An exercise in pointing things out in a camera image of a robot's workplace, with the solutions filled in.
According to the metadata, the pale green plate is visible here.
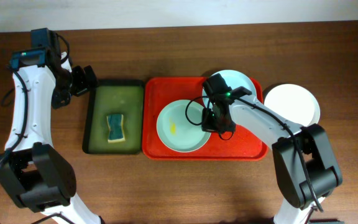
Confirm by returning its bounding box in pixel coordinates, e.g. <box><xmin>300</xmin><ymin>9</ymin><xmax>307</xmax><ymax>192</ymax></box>
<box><xmin>156</xmin><ymin>100</ymin><xmax>211</xmax><ymax>153</ymax></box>

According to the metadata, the green and yellow sponge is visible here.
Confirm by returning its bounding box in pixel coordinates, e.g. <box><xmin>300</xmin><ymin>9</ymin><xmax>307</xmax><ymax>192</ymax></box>
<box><xmin>106</xmin><ymin>114</ymin><xmax>126</xmax><ymax>144</ymax></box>

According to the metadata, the white plate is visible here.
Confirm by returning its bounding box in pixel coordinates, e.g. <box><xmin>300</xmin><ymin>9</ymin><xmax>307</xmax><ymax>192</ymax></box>
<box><xmin>264</xmin><ymin>83</ymin><xmax>321</xmax><ymax>126</ymax></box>

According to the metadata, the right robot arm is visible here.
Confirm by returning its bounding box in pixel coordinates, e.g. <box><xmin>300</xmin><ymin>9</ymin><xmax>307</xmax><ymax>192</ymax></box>
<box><xmin>201</xmin><ymin>73</ymin><xmax>342</xmax><ymax>223</ymax></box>

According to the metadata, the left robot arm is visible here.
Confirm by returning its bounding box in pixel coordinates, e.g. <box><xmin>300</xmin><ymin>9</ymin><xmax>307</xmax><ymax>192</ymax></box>
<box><xmin>0</xmin><ymin>28</ymin><xmax>104</xmax><ymax>224</ymax></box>

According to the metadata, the red plastic tray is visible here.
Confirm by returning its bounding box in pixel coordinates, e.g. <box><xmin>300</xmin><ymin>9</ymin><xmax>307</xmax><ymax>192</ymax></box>
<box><xmin>142</xmin><ymin>77</ymin><xmax>269</xmax><ymax>161</ymax></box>

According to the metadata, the dark green tray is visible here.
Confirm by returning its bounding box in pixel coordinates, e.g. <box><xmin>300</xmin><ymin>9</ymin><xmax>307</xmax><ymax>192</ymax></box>
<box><xmin>82</xmin><ymin>79</ymin><xmax>145</xmax><ymax>154</ymax></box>

